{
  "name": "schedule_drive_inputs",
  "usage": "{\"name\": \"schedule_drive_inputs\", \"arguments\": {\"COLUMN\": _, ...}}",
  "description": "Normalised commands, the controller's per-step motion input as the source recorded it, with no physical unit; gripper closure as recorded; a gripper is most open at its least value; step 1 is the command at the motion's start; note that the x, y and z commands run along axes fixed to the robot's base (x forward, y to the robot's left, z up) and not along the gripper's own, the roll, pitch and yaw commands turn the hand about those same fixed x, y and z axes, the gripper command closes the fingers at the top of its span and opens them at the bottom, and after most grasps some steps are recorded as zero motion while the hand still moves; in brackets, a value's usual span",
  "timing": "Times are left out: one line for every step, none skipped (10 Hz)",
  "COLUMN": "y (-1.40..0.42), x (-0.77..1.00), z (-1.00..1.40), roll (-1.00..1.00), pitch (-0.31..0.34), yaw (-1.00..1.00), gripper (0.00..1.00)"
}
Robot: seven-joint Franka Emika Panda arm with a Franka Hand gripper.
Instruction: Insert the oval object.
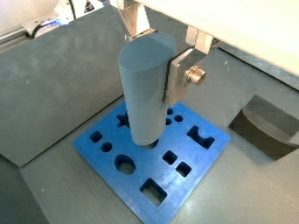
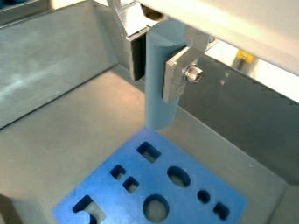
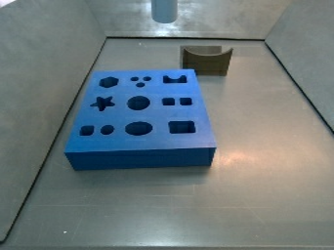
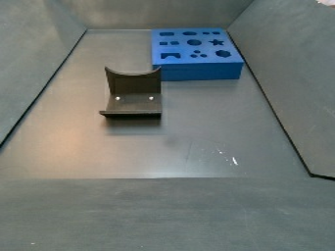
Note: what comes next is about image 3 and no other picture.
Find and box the blue shape sorter block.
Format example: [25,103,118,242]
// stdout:
[64,69,216,170]

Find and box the dark curved holder block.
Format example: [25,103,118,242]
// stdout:
[180,45,234,76]

